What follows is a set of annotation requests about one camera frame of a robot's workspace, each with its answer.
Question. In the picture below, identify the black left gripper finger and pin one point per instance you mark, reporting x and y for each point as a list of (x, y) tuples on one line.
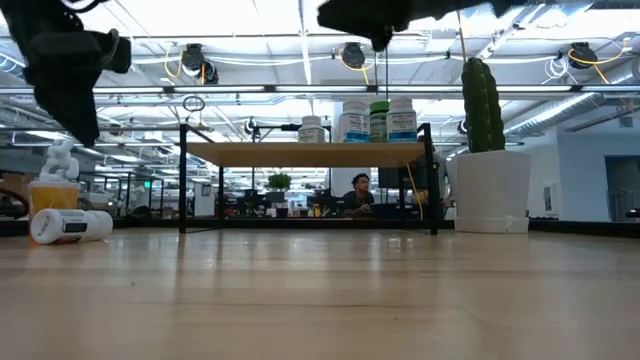
[(80, 110)]

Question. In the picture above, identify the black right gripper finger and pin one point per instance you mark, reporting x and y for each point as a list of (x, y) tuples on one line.
[(360, 17)]

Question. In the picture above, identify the white bottle blue label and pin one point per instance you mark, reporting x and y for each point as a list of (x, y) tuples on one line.
[(402, 122), (355, 125)]

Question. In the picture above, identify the green cap medicine bottle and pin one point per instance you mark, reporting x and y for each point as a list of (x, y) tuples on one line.
[(379, 125)]

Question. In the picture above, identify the orange pill bottle white label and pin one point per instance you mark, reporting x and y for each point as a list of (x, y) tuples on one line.
[(311, 131)]

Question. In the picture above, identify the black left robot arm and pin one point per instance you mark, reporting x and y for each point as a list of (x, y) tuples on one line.
[(30, 20)]

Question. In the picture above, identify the white figurine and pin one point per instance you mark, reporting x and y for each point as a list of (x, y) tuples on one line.
[(60, 165)]

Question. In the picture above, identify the green cactus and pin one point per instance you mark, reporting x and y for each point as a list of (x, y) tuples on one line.
[(482, 105)]

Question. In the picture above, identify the white labelled pill bottle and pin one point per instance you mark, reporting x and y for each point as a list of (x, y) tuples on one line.
[(70, 225)]

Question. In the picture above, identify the green background plant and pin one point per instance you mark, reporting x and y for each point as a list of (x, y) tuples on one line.
[(279, 181)]

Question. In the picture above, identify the person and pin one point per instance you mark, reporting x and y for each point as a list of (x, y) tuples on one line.
[(359, 200)]

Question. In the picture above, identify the white plant pot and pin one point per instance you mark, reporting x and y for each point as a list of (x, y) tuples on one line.
[(490, 195)]

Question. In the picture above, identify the wooden shelf black metal frame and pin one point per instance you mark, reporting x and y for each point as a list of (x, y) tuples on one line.
[(310, 155)]

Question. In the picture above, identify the silver ventilation duct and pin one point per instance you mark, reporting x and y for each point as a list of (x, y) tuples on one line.
[(550, 117)]

